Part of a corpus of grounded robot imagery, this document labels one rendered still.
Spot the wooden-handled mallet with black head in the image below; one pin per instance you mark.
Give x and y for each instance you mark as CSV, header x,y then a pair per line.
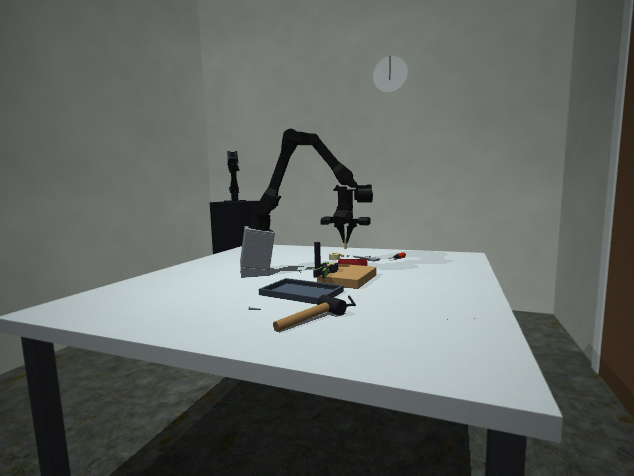
x,y
325,303

